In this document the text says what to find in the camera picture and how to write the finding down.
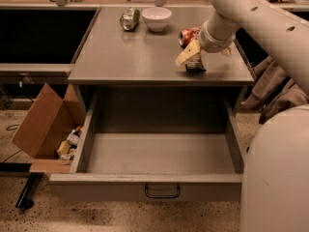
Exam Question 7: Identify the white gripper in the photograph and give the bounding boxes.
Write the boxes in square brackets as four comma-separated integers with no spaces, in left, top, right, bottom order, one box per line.
[175,26,235,66]

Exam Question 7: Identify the black rxbar chocolate bar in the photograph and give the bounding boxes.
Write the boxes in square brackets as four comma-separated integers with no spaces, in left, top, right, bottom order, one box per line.
[185,54,206,73]

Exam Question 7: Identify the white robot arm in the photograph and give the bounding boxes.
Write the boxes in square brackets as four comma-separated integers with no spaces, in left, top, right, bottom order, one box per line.
[176,0,309,232]

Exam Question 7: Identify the grey open top drawer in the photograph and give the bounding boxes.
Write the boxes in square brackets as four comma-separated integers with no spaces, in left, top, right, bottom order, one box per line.
[50,87,243,202]

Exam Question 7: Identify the crushed orange soda can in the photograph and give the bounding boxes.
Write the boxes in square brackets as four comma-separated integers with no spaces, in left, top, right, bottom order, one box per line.
[178,27,201,48]

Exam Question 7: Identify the white ceramic bowl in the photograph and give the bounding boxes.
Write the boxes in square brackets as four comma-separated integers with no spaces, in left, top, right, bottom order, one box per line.
[142,7,172,32]

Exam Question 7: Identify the grey jacket on chair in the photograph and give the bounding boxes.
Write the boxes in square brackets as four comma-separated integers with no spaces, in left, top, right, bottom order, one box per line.
[243,56,309,124]

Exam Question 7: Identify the crushed green soda can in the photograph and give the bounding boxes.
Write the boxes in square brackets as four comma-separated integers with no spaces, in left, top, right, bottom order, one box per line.
[120,7,140,31]

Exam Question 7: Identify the grey metal cabinet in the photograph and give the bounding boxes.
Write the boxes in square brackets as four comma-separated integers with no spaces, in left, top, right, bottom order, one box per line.
[67,6,255,114]

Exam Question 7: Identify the brown cardboard box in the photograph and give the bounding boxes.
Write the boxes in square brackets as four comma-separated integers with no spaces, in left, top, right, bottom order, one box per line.
[12,83,86,174]

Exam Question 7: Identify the trash items in box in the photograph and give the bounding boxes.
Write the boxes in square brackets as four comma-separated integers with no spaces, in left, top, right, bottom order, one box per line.
[56,126,82,160]

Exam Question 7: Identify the black table leg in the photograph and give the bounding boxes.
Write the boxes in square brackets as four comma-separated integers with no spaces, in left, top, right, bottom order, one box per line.
[0,162,42,211]

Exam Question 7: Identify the black drawer handle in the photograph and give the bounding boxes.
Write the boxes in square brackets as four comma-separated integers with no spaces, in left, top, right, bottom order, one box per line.
[144,186,181,199]

